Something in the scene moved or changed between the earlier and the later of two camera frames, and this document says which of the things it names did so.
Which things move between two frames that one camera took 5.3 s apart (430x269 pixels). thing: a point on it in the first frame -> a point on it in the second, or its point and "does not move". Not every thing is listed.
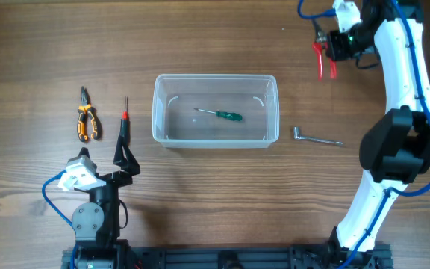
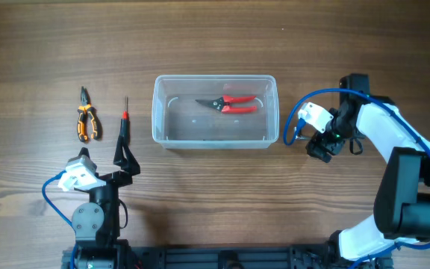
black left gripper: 129,165 does not move
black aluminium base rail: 237,255 does not move
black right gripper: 334,49 -> 314,149
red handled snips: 319,45 -> 221,103
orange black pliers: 85,108 does not move
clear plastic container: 181,102 does not move
